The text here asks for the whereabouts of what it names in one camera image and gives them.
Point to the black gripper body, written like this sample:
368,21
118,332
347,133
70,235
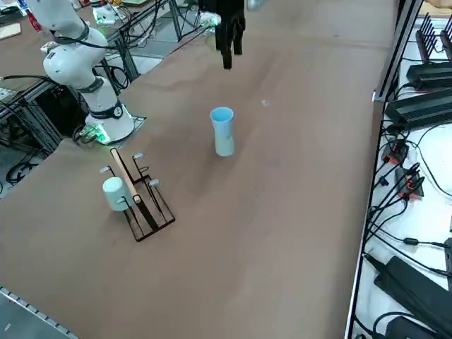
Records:
226,8

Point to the blue plastic cup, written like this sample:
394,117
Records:
221,121

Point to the green plastic cup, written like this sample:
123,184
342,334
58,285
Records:
225,146

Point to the pale mint cup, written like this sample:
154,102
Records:
114,194

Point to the small clear plastic square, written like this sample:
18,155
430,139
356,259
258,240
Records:
266,102

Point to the white device with green light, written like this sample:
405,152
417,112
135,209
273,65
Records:
104,14

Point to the red white tag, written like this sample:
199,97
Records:
35,22

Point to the black power brick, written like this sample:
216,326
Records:
420,106
406,330
429,75
406,286

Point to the orange black connector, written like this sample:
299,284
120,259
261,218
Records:
409,183
397,152

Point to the wooden board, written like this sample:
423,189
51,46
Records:
8,31

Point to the black box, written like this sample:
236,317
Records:
448,256

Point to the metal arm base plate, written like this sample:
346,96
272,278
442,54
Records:
138,120

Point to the aluminium frame post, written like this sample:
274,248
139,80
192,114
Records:
396,53

